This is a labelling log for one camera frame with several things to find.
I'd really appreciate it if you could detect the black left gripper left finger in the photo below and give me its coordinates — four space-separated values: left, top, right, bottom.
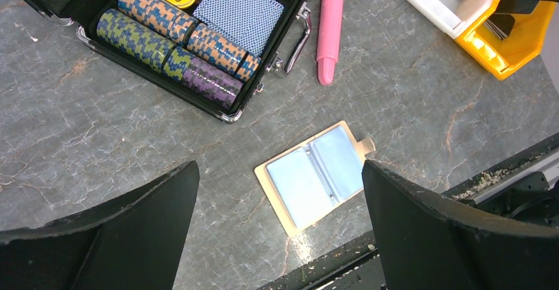
1 161 200 289

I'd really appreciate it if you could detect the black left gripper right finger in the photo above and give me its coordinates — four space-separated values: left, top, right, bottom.
362 160 558 289

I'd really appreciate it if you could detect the black VIP credit card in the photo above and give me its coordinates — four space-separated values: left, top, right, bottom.
494 0 539 15

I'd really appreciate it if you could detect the beige leather card holder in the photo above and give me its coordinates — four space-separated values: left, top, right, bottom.
254 121 376 237

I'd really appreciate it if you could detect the black card in yellow bin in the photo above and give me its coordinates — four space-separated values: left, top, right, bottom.
483 14 515 40

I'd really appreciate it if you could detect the blue playing card deck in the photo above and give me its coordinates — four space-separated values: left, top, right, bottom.
193 0 284 56

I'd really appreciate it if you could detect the yellow plastic bin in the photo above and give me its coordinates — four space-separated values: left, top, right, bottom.
455 0 556 80

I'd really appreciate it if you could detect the green purple chip stack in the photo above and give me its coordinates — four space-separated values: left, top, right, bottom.
96 9 243 109

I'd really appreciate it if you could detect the black poker chip case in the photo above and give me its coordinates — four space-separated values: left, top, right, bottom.
24 0 311 123

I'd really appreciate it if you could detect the pink cylindrical device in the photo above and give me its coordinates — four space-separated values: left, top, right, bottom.
316 0 343 86

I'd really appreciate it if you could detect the blue orange chip stack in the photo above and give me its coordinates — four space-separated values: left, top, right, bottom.
117 0 261 82

